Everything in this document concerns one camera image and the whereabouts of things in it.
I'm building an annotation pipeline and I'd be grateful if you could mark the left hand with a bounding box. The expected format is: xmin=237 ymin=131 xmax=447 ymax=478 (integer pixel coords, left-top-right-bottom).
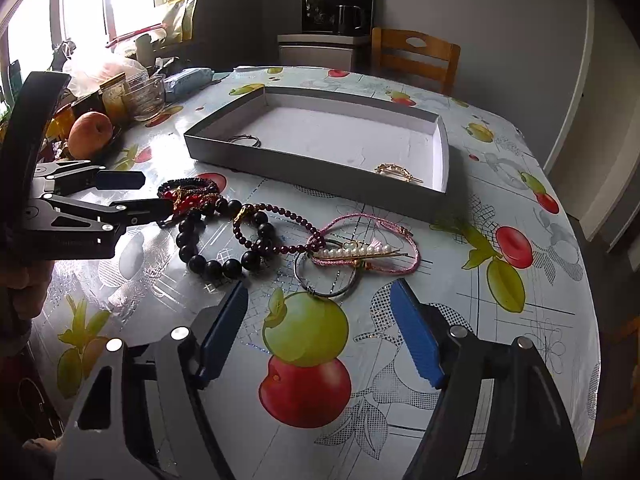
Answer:
xmin=1 ymin=259 xmax=54 ymax=358

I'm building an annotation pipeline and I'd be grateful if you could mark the fruit pattern tablecloth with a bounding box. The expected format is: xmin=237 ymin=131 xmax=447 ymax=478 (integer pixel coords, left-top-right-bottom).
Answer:
xmin=30 ymin=67 xmax=600 ymax=479

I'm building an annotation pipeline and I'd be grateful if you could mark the silver bangle in tray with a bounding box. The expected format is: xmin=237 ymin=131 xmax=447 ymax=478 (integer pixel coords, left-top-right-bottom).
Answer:
xmin=228 ymin=133 xmax=262 ymax=148

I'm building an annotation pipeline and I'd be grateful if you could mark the dark red bead bracelet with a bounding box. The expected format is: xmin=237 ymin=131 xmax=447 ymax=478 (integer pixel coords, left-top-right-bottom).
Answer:
xmin=232 ymin=201 xmax=327 ymax=256

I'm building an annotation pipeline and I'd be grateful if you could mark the black coffee machine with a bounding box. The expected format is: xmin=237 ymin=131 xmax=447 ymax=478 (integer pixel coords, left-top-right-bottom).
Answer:
xmin=300 ymin=0 xmax=374 ymax=37

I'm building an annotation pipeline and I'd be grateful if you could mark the wooden chair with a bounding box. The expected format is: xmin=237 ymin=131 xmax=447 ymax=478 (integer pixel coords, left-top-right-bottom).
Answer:
xmin=371 ymin=27 xmax=461 ymax=96

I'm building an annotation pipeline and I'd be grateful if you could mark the silver ring bangle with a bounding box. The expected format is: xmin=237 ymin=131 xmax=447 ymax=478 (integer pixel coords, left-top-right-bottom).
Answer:
xmin=293 ymin=252 xmax=359 ymax=299

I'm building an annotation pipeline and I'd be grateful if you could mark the dark blue red charm bracelet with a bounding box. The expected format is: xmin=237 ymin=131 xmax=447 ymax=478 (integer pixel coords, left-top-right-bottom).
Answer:
xmin=156 ymin=175 xmax=222 ymax=229

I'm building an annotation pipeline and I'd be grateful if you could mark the light blue tissue pack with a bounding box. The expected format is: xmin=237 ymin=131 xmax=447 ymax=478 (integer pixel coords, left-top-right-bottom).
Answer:
xmin=164 ymin=67 xmax=215 ymax=103

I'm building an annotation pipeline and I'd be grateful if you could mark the grey shallow box tray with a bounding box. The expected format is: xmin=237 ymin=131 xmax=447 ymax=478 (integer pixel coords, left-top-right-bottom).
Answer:
xmin=184 ymin=87 xmax=449 ymax=221

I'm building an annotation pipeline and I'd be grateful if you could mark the grey small cabinet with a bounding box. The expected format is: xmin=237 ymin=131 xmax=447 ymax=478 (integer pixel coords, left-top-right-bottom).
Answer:
xmin=278 ymin=34 xmax=371 ymax=72

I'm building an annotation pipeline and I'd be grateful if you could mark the pearl gold hair clip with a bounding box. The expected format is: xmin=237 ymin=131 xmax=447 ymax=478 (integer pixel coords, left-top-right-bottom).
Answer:
xmin=314 ymin=243 xmax=400 ymax=262

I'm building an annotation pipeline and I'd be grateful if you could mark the yellow snack bag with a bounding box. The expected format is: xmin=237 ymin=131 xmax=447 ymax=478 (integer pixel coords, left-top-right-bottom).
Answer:
xmin=158 ymin=0 xmax=198 ymax=44

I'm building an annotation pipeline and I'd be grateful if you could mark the gold chain bracelet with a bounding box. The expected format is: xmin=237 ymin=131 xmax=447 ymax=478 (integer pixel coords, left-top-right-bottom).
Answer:
xmin=373 ymin=161 xmax=426 ymax=184

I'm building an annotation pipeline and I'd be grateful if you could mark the pink cord bracelet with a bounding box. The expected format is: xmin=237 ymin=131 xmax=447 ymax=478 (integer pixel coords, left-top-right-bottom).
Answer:
xmin=305 ymin=212 xmax=422 ymax=276

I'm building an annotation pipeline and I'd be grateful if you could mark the large black bead bracelet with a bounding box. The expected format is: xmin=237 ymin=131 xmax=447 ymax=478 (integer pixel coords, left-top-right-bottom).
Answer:
xmin=174 ymin=197 xmax=277 ymax=282

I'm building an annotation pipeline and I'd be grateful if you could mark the clear glass jar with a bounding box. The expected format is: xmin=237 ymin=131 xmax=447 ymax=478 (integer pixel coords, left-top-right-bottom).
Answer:
xmin=122 ymin=74 xmax=165 ymax=122

